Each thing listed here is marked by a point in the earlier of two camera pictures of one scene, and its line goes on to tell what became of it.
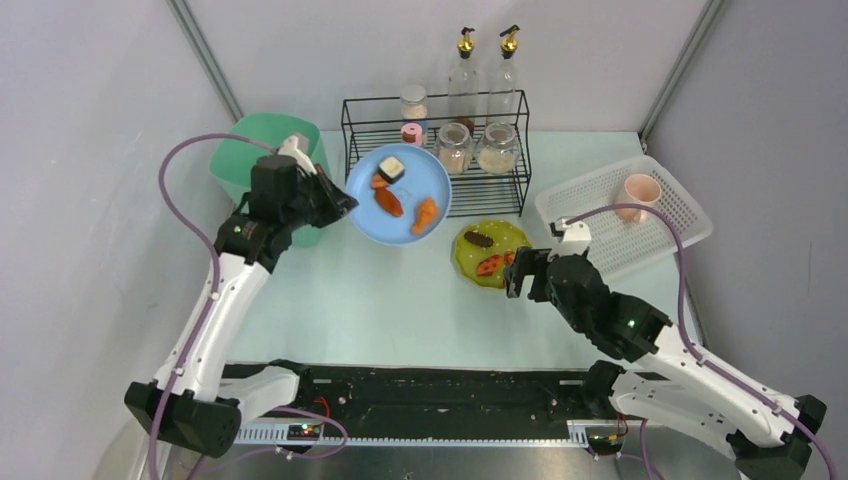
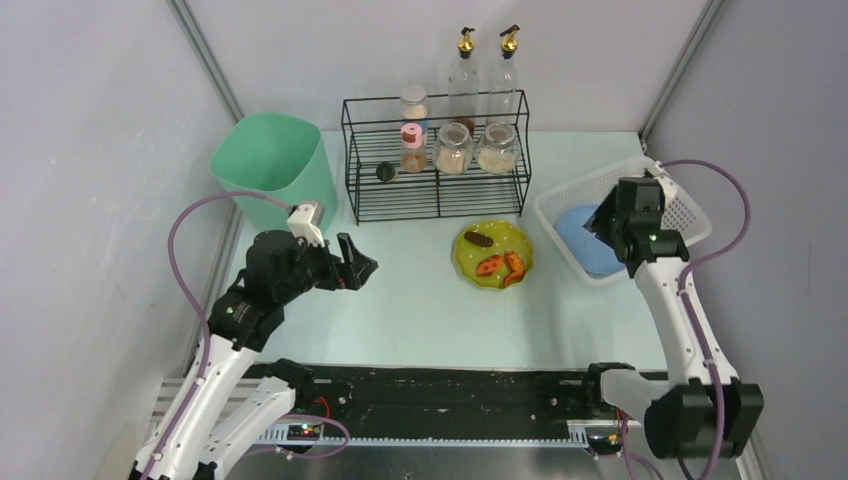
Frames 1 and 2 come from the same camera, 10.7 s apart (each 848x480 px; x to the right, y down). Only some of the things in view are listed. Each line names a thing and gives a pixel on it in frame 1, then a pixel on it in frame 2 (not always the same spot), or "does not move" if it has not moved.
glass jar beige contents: [455, 147] does not move
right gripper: [535, 273] → [610, 225]
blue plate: [403, 191] → [595, 255]
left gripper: [325, 201] → [340, 266]
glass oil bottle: [463, 86] does not move
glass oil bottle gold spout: [502, 83] does not move
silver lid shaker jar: [414, 102] does not move
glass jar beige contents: [498, 152] does not move
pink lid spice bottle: [412, 134] does not move
